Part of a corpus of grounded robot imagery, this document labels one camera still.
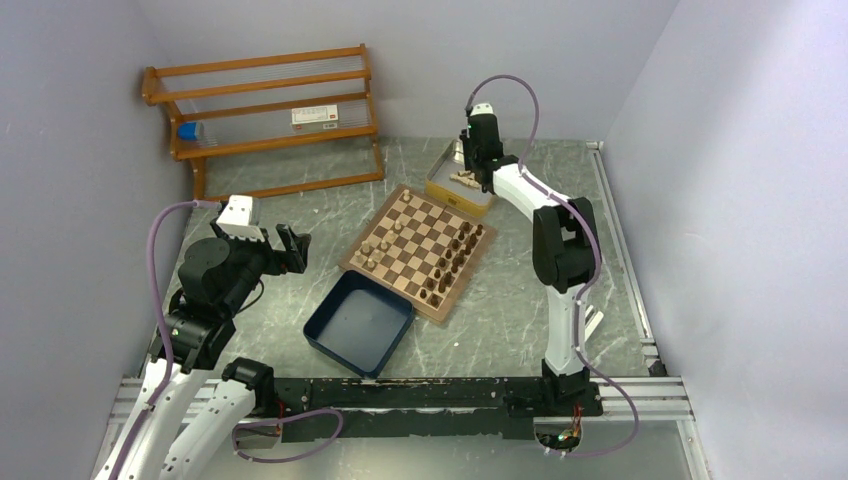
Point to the wooden shelf rack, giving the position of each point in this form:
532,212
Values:
244,107

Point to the small white plastic part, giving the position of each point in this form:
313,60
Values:
593,317

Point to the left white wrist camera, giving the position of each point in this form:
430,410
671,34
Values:
240,218

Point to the blue square tray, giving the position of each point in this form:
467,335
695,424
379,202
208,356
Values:
359,324

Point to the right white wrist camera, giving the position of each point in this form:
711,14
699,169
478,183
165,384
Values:
481,109

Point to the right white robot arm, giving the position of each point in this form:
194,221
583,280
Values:
565,258

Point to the wooden chess board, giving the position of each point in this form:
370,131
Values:
424,227

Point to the gold metal tin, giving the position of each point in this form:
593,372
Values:
438,185

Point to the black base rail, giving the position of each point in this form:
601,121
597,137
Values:
315,408

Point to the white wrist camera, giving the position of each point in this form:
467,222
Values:
240,218
481,109

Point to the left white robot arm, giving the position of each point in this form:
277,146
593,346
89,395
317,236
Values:
217,276

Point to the dark chess pieces group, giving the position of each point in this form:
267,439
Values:
448,275

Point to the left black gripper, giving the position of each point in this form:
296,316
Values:
292,259

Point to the white red box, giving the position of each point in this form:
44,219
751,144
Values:
315,118

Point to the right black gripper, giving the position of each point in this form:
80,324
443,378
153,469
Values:
464,136

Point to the light chess pieces pile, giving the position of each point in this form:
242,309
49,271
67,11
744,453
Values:
465,178

